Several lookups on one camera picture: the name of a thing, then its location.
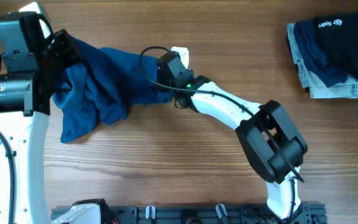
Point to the navy blue folded garment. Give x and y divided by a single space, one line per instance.
314 57

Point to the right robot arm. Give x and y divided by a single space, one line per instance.
271 142

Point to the black garment with white logo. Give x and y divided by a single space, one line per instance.
338 36

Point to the light grey denim shorts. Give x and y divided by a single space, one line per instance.
311 82

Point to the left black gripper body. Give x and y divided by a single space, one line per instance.
63 46

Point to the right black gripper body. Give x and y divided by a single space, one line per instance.
167 66

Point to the blue t-shirt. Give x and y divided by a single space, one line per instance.
103 87

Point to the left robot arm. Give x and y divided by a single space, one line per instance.
31 71

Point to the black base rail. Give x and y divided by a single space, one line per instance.
309 213

